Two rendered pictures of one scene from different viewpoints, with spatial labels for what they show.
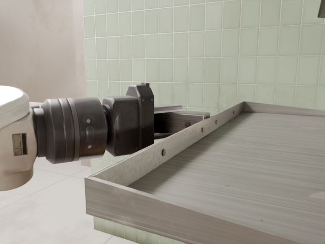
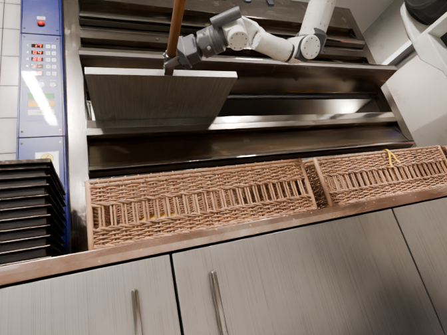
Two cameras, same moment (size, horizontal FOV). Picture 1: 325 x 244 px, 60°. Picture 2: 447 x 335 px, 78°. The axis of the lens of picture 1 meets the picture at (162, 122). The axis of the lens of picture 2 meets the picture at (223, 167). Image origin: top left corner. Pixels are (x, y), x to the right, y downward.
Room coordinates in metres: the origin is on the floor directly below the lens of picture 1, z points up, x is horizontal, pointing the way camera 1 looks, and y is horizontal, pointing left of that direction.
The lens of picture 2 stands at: (0.97, 0.57, 0.51)
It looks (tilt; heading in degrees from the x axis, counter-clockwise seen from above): 19 degrees up; 221
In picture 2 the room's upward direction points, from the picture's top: 13 degrees counter-clockwise
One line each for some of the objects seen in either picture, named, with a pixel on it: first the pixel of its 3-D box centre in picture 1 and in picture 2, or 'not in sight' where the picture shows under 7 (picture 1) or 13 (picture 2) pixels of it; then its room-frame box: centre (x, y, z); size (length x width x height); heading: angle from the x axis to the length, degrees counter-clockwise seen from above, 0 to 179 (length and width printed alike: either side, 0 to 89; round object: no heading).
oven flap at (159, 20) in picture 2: not in sight; (244, 28); (-0.23, -0.07, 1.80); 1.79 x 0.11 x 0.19; 153
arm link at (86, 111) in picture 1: (109, 126); (196, 46); (0.41, 0.08, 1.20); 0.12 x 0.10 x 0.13; 118
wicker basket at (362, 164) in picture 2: not in sight; (337, 179); (-0.13, 0.17, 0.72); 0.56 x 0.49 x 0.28; 153
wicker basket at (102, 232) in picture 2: not in sight; (191, 199); (0.41, -0.09, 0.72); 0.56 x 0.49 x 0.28; 152
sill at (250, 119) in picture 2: not in sight; (271, 121); (-0.24, -0.09, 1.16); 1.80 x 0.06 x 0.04; 153
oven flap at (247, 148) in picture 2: not in sight; (280, 142); (-0.23, -0.07, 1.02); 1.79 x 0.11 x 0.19; 153
